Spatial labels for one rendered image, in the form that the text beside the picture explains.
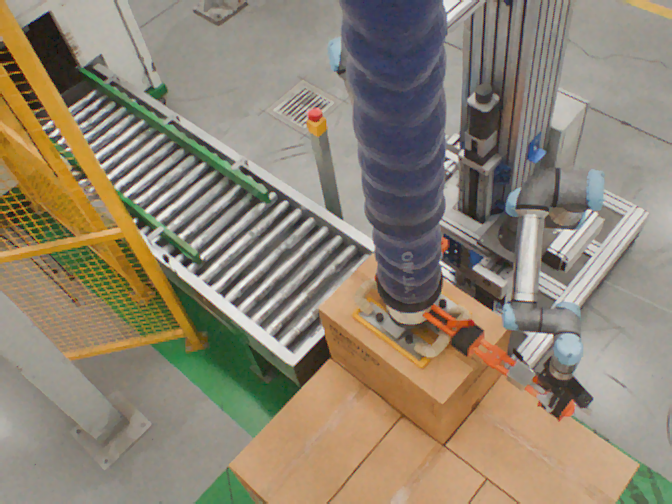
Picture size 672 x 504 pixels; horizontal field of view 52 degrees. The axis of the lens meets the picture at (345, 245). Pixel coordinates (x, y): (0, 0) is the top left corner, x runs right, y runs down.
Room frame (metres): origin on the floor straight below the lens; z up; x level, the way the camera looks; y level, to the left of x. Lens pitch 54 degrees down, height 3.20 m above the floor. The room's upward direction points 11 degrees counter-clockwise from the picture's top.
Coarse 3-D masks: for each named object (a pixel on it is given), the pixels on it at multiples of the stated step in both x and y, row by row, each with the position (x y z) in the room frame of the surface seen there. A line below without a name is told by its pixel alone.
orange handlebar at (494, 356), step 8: (376, 280) 1.36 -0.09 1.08; (440, 312) 1.18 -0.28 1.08; (432, 320) 1.16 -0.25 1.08; (448, 320) 1.15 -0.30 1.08; (456, 320) 1.14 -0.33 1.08; (440, 328) 1.13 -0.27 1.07; (448, 328) 1.12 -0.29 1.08; (488, 344) 1.03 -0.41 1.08; (480, 352) 1.01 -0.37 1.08; (488, 352) 1.00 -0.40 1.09; (496, 352) 0.99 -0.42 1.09; (504, 352) 0.99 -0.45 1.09; (488, 360) 0.97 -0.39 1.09; (496, 360) 0.97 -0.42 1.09; (504, 360) 0.97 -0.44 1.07; (512, 360) 0.96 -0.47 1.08; (496, 368) 0.94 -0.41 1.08; (504, 368) 0.93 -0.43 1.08; (536, 376) 0.89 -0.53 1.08; (528, 384) 0.87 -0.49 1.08; (528, 392) 0.84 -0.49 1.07; (536, 392) 0.83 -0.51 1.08
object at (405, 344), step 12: (372, 300) 1.35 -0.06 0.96; (360, 312) 1.31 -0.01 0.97; (372, 312) 1.30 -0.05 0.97; (384, 312) 1.29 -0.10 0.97; (372, 324) 1.25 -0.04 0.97; (384, 336) 1.19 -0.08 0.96; (408, 336) 1.16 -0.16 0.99; (420, 336) 1.17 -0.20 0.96; (396, 348) 1.14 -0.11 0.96; (408, 348) 1.13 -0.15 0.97; (420, 360) 1.08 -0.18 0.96
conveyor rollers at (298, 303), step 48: (96, 96) 3.36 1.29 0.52; (96, 144) 2.93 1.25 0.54; (96, 192) 2.58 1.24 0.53; (144, 192) 2.50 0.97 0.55; (192, 192) 2.44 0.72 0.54; (240, 192) 2.39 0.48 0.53; (240, 240) 2.07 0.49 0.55; (288, 240) 2.02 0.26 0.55; (336, 240) 1.96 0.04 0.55; (240, 288) 1.80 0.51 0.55; (288, 288) 1.75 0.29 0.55; (336, 288) 1.70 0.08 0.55; (288, 336) 1.50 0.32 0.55
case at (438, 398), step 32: (352, 288) 1.43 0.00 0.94; (448, 288) 1.35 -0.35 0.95; (352, 320) 1.29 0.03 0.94; (480, 320) 1.20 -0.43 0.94; (352, 352) 1.25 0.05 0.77; (384, 352) 1.14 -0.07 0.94; (448, 352) 1.09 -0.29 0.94; (384, 384) 1.13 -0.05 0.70; (416, 384) 1.00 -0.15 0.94; (448, 384) 0.98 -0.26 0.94; (480, 384) 1.05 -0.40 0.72; (416, 416) 1.01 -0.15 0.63; (448, 416) 0.93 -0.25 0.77
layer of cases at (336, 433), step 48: (336, 384) 1.24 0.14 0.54; (288, 432) 1.08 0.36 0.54; (336, 432) 1.04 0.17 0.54; (384, 432) 1.00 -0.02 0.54; (480, 432) 0.93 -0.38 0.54; (528, 432) 0.90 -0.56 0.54; (576, 432) 0.86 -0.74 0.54; (240, 480) 0.97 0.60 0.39; (288, 480) 0.89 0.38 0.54; (336, 480) 0.85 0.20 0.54; (384, 480) 0.82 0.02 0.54; (432, 480) 0.78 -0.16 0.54; (480, 480) 0.75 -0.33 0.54; (528, 480) 0.72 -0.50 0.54; (576, 480) 0.69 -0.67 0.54; (624, 480) 0.66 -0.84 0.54
